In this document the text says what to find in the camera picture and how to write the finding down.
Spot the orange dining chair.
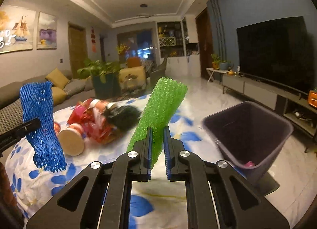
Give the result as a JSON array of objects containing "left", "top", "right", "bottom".
[{"left": 127, "top": 57, "right": 142, "bottom": 68}]

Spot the houndstooth cushion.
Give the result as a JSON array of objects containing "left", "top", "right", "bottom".
[{"left": 63, "top": 79, "right": 86, "bottom": 99}]

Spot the display cabinet with shelves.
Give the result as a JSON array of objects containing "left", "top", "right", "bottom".
[{"left": 157, "top": 21, "right": 184, "bottom": 77}]

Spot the white blue floral tablecloth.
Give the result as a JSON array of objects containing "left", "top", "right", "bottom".
[{"left": 4, "top": 93, "right": 246, "bottom": 229}]

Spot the black white patterned cushion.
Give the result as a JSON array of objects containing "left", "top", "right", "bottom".
[{"left": 0, "top": 99, "right": 23, "bottom": 134}]

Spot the black plastic trash bag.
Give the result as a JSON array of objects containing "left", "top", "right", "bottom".
[{"left": 103, "top": 105, "right": 141, "bottom": 131}]

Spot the grey dining chair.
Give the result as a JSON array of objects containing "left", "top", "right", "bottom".
[{"left": 150, "top": 57, "right": 168, "bottom": 89}]

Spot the yellow seat cushion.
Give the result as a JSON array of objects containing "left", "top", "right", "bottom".
[{"left": 51, "top": 87, "right": 67, "bottom": 106}]

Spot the orange retro radio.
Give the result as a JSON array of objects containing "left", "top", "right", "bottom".
[{"left": 307, "top": 89, "right": 317, "bottom": 108}]

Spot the sailboat wall painting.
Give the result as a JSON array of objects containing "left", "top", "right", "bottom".
[{"left": 1, "top": 5, "right": 36, "bottom": 54}]

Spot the red white paper cup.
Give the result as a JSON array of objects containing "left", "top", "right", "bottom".
[{"left": 57, "top": 123, "right": 85, "bottom": 156}]

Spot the purple landscape wall painting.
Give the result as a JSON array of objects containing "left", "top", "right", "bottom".
[{"left": 36, "top": 12, "right": 57, "bottom": 50}]

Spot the dark wooden entrance door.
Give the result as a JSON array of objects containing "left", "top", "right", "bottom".
[{"left": 196, "top": 8, "right": 213, "bottom": 80}]

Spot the potted pothos green planter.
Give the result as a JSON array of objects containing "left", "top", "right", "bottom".
[{"left": 77, "top": 59, "right": 121, "bottom": 100}]

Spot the yellow flower bouquet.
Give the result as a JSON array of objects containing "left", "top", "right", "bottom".
[{"left": 116, "top": 43, "right": 130, "bottom": 55}]

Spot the blue foam net sleeve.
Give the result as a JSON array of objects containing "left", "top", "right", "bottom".
[{"left": 20, "top": 81, "right": 67, "bottom": 173}]

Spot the grey sectional sofa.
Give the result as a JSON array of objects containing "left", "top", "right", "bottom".
[{"left": 0, "top": 68, "right": 96, "bottom": 135}]

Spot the blue potted plant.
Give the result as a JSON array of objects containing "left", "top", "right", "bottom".
[{"left": 219, "top": 60, "right": 234, "bottom": 71}]

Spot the red plastic bag pile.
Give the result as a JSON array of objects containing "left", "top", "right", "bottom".
[{"left": 67, "top": 98, "right": 121, "bottom": 144}]

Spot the pink plastic bag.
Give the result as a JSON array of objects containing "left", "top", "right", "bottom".
[{"left": 244, "top": 161, "right": 255, "bottom": 167}]

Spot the wooden interior door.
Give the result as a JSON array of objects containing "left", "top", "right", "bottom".
[{"left": 68, "top": 22, "right": 88, "bottom": 79}]

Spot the yellow back cushion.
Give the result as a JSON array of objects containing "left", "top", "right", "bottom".
[{"left": 45, "top": 68, "right": 70, "bottom": 89}]

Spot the person's left hand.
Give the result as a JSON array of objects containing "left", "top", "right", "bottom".
[{"left": 0, "top": 163, "right": 17, "bottom": 212}]

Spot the dark purple trash bin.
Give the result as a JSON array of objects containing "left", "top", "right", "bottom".
[{"left": 202, "top": 101, "right": 293, "bottom": 185}]

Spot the green foam net sleeve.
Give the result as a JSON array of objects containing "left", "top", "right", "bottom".
[{"left": 127, "top": 77, "right": 187, "bottom": 167}]

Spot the yellow armchair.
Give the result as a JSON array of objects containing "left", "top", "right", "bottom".
[{"left": 119, "top": 66, "right": 146, "bottom": 91}]

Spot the orange potted plant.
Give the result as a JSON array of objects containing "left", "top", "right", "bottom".
[{"left": 211, "top": 53, "right": 221, "bottom": 70}]

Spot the grey tv console cabinet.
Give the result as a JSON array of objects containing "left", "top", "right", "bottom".
[{"left": 222, "top": 75, "right": 316, "bottom": 142}]

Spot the large black television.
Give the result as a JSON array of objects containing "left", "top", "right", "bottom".
[{"left": 236, "top": 16, "right": 315, "bottom": 94}]

